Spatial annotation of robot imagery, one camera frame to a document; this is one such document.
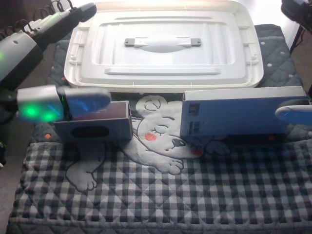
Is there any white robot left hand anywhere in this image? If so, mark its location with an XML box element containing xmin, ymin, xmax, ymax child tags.
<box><xmin>275</xmin><ymin>98</ymin><xmax>312</xmax><ymax>125</ymax></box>

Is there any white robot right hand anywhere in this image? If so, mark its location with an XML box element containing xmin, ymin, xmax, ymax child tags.
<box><xmin>17</xmin><ymin>85</ymin><xmax>112</xmax><ymax>123</ymax></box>

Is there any small grey box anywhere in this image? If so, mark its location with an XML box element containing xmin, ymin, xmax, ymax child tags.
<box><xmin>54</xmin><ymin>100</ymin><xmax>134</xmax><ymax>142</ymax></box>

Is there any white box with dark panel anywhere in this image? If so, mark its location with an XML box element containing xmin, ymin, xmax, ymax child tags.
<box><xmin>179</xmin><ymin>86</ymin><xmax>308</xmax><ymax>137</ymax></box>

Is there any white plastic tray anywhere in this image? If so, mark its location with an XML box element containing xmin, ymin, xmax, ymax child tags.
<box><xmin>63</xmin><ymin>0</ymin><xmax>266</xmax><ymax>88</ymax></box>

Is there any grey quilt with bear print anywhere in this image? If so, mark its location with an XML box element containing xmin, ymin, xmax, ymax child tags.
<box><xmin>8</xmin><ymin>23</ymin><xmax>312</xmax><ymax>234</ymax></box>

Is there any black coiled cable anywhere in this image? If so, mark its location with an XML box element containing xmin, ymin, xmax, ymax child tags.
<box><xmin>0</xmin><ymin>0</ymin><xmax>74</xmax><ymax>37</ymax></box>

